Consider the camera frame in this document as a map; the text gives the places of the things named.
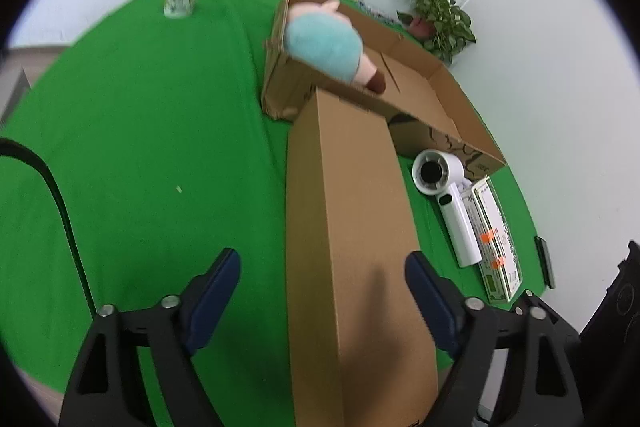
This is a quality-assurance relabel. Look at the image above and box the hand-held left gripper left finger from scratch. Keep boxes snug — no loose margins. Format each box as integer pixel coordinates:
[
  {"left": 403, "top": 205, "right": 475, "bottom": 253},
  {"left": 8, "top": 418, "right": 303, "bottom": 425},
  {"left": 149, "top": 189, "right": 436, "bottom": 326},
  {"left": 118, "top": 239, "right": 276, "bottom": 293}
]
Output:
[{"left": 59, "top": 248, "right": 242, "bottom": 427}]

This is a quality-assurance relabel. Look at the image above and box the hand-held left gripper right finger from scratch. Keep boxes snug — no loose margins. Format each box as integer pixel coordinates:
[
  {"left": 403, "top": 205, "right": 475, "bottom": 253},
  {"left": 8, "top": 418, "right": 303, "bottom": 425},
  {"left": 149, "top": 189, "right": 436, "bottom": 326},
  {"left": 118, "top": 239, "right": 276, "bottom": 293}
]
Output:
[{"left": 404, "top": 251, "right": 586, "bottom": 427}]

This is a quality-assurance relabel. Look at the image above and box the white and green medicine box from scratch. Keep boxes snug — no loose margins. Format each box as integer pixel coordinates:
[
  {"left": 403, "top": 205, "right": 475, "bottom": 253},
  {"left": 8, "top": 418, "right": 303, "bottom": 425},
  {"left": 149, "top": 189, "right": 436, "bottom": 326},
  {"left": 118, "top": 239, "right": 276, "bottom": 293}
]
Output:
[{"left": 462, "top": 175, "right": 523, "bottom": 305}]

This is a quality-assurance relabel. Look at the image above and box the long cardboard box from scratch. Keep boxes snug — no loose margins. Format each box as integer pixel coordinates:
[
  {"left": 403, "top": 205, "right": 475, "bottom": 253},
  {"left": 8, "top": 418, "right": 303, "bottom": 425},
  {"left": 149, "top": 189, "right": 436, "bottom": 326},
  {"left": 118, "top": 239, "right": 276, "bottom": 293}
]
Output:
[{"left": 285, "top": 88, "right": 441, "bottom": 427}]

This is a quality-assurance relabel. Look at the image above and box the black flat device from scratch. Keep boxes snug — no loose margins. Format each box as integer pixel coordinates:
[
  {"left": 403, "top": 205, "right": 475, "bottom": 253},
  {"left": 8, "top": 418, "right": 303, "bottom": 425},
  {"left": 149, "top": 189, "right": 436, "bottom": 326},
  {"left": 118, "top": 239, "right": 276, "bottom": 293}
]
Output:
[{"left": 534, "top": 235, "right": 556, "bottom": 290}]

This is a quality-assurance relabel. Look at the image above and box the green tablecloth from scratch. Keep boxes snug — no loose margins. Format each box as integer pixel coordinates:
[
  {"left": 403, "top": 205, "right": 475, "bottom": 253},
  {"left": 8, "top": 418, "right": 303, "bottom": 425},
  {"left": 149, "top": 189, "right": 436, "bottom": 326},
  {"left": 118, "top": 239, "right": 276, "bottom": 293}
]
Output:
[{"left": 0, "top": 0, "right": 556, "bottom": 427}]

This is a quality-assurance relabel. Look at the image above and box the pink and teal plush pig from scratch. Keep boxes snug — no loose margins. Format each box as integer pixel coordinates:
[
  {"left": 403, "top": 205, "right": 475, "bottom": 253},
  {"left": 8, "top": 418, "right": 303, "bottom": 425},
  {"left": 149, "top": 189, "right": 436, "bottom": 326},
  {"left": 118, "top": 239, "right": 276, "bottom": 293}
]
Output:
[{"left": 285, "top": 0, "right": 387, "bottom": 95}]

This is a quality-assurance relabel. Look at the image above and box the small potted plant red pot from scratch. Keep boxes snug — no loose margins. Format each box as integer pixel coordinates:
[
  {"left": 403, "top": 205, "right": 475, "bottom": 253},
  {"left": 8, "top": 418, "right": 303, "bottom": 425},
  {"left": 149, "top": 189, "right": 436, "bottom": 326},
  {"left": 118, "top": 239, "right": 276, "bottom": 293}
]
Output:
[{"left": 396, "top": 0, "right": 477, "bottom": 65}]

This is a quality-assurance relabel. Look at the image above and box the black cable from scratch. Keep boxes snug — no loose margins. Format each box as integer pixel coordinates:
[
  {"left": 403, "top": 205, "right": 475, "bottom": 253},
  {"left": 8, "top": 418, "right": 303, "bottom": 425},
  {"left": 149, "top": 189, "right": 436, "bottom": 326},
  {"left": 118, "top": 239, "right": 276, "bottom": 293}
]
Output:
[{"left": 0, "top": 138, "right": 98, "bottom": 320}]

